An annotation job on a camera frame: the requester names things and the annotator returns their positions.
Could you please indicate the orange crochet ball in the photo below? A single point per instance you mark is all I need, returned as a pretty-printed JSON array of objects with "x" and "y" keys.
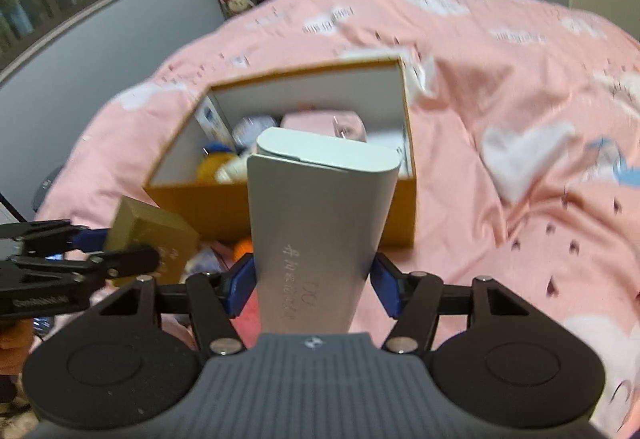
[{"x": 245, "y": 249}]

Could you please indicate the white blue carton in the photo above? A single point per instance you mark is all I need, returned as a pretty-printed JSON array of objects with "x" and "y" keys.
[{"x": 212, "y": 121}]

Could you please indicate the pink printed blanket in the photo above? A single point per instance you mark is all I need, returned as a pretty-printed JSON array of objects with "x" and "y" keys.
[{"x": 500, "y": 94}]

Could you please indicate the dark grey round object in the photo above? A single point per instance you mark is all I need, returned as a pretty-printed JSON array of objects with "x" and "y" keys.
[{"x": 47, "y": 189}]

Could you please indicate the orange cloth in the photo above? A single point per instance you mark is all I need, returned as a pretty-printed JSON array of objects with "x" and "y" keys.
[{"x": 15, "y": 349}]

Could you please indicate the brown plush bear blue outfit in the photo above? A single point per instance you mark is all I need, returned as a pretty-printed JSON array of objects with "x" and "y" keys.
[{"x": 215, "y": 164}]

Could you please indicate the round blue white tin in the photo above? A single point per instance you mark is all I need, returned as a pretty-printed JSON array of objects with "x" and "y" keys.
[{"x": 252, "y": 131}]

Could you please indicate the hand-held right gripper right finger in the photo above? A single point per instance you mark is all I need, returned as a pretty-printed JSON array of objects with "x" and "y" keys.
[{"x": 385, "y": 286}]

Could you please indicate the silver grey box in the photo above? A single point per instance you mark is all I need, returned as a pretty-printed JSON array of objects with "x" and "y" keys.
[{"x": 320, "y": 219}]

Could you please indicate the orange cardboard box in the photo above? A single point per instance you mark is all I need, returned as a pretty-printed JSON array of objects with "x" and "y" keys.
[{"x": 200, "y": 209}]

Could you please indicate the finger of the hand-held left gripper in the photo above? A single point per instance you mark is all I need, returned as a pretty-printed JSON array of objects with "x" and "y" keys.
[
  {"x": 135, "y": 259},
  {"x": 90, "y": 240}
]

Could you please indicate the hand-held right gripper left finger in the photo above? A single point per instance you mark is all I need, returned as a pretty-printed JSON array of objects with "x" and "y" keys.
[{"x": 242, "y": 281}]

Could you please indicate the gold box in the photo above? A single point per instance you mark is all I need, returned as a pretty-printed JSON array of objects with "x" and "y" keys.
[{"x": 150, "y": 229}]

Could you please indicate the white crochet rabbit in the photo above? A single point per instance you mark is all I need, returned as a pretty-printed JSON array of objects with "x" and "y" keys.
[{"x": 232, "y": 171}]

